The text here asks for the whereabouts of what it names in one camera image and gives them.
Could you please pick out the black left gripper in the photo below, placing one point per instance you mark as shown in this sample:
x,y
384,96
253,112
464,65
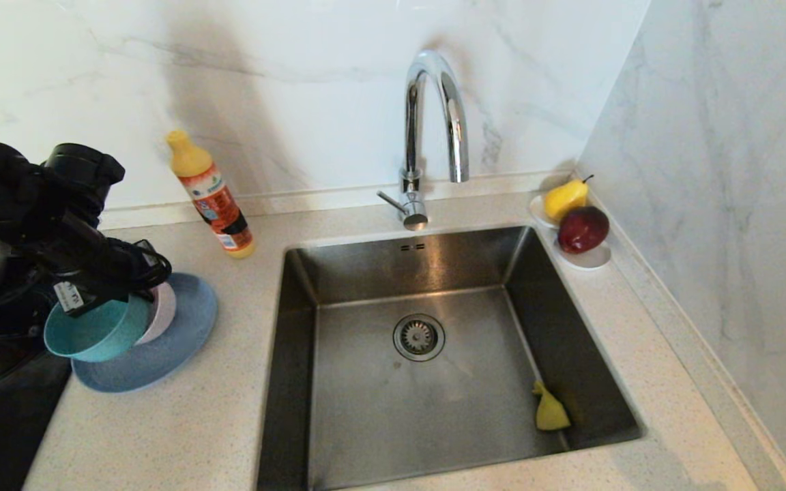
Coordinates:
x,y
93,266

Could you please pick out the pink plastic bowl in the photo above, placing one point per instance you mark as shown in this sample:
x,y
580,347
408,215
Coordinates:
x,y
159,317

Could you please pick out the large blue-grey plate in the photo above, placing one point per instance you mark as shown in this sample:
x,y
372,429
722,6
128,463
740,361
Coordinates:
x,y
188,334

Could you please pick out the yellow capped dish soap bottle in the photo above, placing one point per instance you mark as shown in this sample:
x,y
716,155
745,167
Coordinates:
x,y
215,204

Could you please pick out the teal bowl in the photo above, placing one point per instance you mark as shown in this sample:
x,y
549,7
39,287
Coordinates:
x,y
96,334

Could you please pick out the chrome gooseneck faucet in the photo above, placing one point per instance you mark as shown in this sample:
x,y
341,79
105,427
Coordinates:
x,y
412,126

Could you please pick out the yellow sponge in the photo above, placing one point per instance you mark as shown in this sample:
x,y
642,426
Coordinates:
x,y
550,412

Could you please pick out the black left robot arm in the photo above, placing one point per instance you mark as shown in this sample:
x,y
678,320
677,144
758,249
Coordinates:
x,y
24,184

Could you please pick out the stainless steel sink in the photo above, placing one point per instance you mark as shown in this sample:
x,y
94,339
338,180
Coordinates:
x,y
434,416

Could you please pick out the metal drain strainer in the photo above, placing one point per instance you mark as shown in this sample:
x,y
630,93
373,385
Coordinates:
x,y
419,337

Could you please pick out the yellow pear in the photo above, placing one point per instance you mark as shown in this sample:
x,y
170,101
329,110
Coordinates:
x,y
563,200

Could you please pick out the dark red apple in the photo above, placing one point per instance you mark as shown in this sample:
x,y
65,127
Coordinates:
x,y
582,230

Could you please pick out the white fruit dish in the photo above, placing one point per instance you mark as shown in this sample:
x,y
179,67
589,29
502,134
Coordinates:
x,y
592,261

